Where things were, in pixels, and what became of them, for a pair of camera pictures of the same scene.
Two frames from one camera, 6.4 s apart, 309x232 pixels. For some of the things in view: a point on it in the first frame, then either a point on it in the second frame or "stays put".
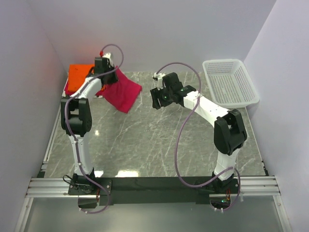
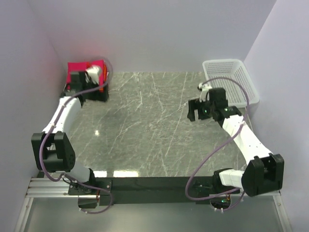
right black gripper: [156, 94] -> [195, 104]
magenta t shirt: [121, 94] -> [81, 66]
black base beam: [151, 191] stays put
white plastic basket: [230, 84] stays put
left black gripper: [114, 79] -> [100, 96]
